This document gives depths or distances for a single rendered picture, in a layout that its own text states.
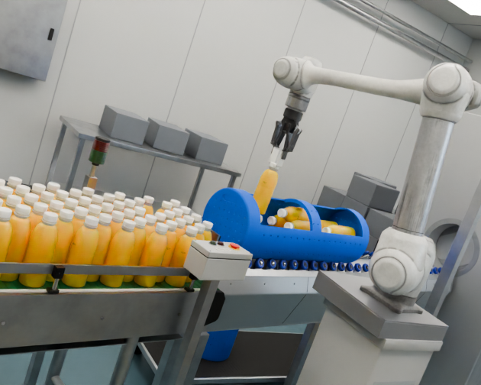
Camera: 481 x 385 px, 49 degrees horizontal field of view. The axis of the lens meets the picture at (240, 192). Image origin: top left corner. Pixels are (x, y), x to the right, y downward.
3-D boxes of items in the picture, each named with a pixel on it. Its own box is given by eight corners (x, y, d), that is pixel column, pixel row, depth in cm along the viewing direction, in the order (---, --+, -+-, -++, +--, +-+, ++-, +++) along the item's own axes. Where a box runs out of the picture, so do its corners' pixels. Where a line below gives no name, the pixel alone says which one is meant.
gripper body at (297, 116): (308, 114, 211) (300, 136, 213) (293, 109, 217) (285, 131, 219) (295, 110, 206) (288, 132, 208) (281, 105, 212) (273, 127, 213)
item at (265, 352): (357, 395, 352) (366, 375, 349) (154, 405, 267) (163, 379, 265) (310, 351, 394) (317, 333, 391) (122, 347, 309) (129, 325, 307)
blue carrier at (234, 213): (361, 270, 268) (376, 216, 265) (238, 266, 206) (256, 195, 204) (317, 253, 288) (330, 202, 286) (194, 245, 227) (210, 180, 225)
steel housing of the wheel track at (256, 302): (438, 319, 359) (458, 273, 354) (193, 344, 208) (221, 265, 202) (403, 299, 379) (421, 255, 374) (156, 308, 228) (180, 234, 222)
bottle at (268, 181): (252, 207, 223) (269, 166, 220) (266, 213, 220) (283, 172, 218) (246, 207, 216) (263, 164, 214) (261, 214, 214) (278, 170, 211)
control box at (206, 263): (243, 280, 183) (253, 253, 181) (199, 280, 169) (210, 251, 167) (226, 268, 190) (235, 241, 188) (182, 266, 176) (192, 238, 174)
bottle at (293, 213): (301, 220, 255) (276, 217, 242) (306, 207, 254) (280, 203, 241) (311, 226, 250) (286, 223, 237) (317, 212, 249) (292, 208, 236)
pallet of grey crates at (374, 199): (410, 307, 598) (452, 210, 578) (362, 302, 553) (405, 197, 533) (341, 262, 696) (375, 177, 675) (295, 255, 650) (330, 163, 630)
